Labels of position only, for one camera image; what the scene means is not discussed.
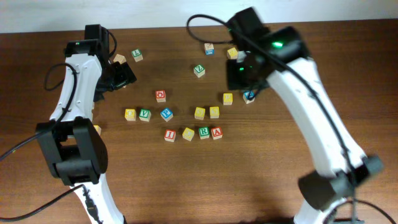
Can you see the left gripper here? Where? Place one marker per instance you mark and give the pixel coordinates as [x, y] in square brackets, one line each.
[125, 74]

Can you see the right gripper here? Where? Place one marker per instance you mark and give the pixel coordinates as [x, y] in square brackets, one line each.
[232, 85]

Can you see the red letter A block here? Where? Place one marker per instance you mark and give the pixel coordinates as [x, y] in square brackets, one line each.
[216, 133]

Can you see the green letter R block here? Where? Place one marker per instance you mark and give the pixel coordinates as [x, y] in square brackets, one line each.
[204, 132]

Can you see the red letter I block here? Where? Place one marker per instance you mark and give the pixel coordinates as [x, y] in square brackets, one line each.
[170, 135]

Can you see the yellow letter C block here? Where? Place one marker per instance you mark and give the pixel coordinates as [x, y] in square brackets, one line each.
[188, 134]

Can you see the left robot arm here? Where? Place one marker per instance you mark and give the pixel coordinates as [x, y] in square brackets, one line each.
[72, 147]

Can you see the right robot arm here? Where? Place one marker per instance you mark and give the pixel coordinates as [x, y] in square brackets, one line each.
[281, 61]

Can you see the yellow block upper right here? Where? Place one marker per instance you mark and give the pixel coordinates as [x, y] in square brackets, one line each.
[232, 54]

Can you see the blue letter E block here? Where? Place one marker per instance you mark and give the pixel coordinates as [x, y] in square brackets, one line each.
[248, 97]

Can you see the yellow letter O block left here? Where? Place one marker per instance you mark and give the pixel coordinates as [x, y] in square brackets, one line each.
[98, 129]

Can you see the yellow letter o block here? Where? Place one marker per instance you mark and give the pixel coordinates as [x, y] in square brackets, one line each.
[98, 129]
[130, 114]

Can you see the yellow block centre right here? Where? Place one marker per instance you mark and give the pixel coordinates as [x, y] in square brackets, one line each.
[227, 98]

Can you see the yellow letter O block centre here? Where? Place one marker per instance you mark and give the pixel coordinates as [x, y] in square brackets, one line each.
[130, 114]

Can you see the plain wooden block yellow side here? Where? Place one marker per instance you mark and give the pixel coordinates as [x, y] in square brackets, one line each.
[119, 58]

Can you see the wooden block blue side top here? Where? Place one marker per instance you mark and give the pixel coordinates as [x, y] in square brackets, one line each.
[209, 48]

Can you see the green letter Z block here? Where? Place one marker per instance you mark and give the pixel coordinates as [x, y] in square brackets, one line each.
[199, 71]

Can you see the green letter V block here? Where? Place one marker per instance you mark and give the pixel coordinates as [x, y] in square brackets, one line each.
[145, 115]

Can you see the yellow letter S block right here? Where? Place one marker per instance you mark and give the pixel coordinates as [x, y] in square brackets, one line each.
[214, 112]

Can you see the yellow letter s block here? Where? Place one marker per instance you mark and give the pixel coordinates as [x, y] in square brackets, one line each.
[214, 112]
[199, 113]

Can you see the green letter L block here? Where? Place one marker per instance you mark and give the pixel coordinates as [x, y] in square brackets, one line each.
[137, 55]

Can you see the red letter O block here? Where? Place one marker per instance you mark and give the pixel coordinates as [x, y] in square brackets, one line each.
[160, 96]

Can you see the yellow letter S block left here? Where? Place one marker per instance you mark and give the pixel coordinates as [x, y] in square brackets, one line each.
[199, 113]

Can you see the blue letter P block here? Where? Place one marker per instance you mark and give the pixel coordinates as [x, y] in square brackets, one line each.
[166, 114]

